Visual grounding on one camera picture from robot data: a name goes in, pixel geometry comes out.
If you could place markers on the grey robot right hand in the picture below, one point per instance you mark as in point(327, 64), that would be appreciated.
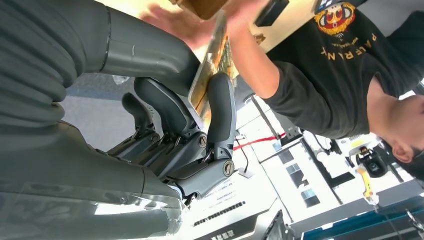
point(82, 185)

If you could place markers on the blue cabinet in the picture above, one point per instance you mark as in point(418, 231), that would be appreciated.
point(357, 225)

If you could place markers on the black camera unit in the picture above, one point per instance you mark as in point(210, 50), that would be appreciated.
point(374, 165)

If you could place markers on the flat black device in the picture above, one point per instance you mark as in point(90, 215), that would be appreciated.
point(271, 12)

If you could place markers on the person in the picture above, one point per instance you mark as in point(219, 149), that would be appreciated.
point(331, 82)

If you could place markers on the yellow handheld tool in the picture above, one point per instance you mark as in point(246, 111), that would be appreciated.
point(366, 182)

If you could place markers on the white printed sign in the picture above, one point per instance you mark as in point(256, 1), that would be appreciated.
point(232, 198)

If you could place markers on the ribbed grey right arm sleeve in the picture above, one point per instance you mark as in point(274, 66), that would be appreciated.
point(33, 49)

